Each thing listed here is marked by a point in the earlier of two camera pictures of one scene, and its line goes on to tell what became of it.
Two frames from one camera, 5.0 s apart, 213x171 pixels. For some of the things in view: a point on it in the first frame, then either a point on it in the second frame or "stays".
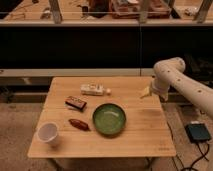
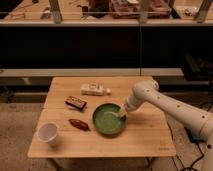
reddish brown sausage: (79, 124) stays
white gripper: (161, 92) -> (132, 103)
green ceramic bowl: (109, 118) stays
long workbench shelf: (103, 38) stays
